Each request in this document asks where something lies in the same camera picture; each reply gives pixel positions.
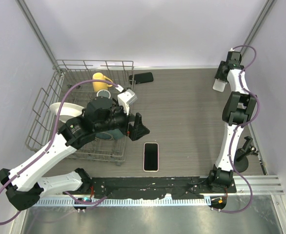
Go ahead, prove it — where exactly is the black case phone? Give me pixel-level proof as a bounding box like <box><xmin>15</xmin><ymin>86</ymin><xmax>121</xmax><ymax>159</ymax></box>
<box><xmin>129</xmin><ymin>72</ymin><xmax>154</xmax><ymax>84</ymax></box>

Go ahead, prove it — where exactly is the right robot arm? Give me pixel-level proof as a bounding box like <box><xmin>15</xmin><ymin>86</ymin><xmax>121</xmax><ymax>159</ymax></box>
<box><xmin>207</xmin><ymin>49</ymin><xmax>257</xmax><ymax>193</ymax></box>

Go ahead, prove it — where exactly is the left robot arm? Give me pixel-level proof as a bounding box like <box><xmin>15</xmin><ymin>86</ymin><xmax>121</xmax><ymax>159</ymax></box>
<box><xmin>0</xmin><ymin>97</ymin><xmax>150</xmax><ymax>211</ymax></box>

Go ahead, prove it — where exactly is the pink case phone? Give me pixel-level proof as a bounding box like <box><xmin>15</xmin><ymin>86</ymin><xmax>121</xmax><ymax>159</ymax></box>
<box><xmin>143</xmin><ymin>142</ymin><xmax>159</xmax><ymax>172</ymax></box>

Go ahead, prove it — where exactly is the white phone stand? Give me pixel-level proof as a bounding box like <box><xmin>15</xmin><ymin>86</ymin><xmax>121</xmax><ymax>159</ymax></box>
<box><xmin>212</xmin><ymin>79</ymin><xmax>227</xmax><ymax>93</ymax></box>

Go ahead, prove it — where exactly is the black clamp phone stand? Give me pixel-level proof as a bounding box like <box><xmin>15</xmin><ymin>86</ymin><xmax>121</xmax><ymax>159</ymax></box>
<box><xmin>234</xmin><ymin>136</ymin><xmax>259</xmax><ymax>173</ymax></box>

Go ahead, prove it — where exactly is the dark teal cup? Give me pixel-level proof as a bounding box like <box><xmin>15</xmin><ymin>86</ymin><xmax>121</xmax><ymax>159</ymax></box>
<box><xmin>97</xmin><ymin>89</ymin><xmax>111</xmax><ymax>98</ymax></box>

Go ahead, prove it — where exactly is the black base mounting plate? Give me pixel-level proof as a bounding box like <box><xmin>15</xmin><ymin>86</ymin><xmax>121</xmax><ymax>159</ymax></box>
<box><xmin>62</xmin><ymin>175</ymin><xmax>237</xmax><ymax>199</ymax></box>

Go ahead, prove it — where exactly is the yellow mug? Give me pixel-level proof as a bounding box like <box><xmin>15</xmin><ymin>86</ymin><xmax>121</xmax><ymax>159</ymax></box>
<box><xmin>92</xmin><ymin>72</ymin><xmax>113</xmax><ymax>92</ymax></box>

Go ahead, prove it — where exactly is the white plate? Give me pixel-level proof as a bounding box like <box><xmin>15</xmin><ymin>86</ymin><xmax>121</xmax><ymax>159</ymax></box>
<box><xmin>49</xmin><ymin>102</ymin><xmax>84</xmax><ymax>123</ymax></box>

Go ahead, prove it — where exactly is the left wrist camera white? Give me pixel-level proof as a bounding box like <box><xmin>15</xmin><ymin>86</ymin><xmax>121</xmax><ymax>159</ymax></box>
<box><xmin>117</xmin><ymin>89</ymin><xmax>137</xmax><ymax>116</ymax></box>

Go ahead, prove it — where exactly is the white slotted cable duct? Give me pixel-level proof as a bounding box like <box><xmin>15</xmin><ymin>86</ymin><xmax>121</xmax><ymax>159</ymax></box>
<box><xmin>34</xmin><ymin>195</ymin><xmax>211</xmax><ymax>207</ymax></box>

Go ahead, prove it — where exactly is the grey wire dish rack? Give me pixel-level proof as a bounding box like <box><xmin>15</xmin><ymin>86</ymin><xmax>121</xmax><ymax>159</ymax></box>
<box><xmin>25</xmin><ymin>59</ymin><xmax>136</xmax><ymax>167</ymax></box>

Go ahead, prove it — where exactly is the aluminium rail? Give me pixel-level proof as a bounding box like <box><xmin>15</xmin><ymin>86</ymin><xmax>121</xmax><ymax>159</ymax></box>
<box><xmin>233</xmin><ymin>175</ymin><xmax>285</xmax><ymax>195</ymax></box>

